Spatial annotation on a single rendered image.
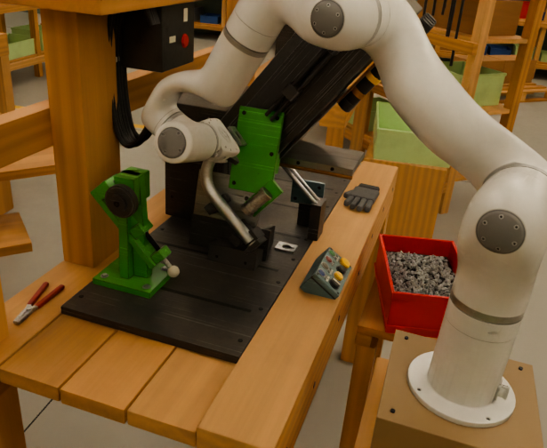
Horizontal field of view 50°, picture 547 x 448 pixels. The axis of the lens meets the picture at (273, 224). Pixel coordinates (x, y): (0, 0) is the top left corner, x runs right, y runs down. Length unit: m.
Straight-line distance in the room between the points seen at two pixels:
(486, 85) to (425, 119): 3.37
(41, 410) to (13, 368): 1.21
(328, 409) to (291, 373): 1.27
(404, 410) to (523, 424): 0.20
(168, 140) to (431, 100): 0.52
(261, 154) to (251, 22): 0.49
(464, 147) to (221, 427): 0.61
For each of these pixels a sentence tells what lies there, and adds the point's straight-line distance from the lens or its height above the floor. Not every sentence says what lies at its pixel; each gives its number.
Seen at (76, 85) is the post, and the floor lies 1.34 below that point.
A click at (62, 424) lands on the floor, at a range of 2.38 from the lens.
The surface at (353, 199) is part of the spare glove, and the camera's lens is 1.91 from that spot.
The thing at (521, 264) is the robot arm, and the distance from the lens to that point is 0.89.
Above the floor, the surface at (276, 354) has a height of 0.90.
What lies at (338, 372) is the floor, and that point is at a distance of 2.60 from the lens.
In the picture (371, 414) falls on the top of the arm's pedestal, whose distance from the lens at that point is 1.19.
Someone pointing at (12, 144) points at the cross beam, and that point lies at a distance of 1.35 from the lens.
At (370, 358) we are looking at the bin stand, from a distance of 1.55.
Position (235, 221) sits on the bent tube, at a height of 1.01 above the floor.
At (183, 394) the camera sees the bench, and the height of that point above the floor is 0.88.
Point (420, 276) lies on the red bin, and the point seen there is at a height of 0.89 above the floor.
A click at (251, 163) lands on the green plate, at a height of 1.14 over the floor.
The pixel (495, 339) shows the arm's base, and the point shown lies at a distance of 1.02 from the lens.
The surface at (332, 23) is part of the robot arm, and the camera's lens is 0.89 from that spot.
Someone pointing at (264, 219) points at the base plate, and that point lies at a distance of 1.74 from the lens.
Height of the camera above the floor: 1.65
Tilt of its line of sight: 26 degrees down
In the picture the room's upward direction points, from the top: 5 degrees clockwise
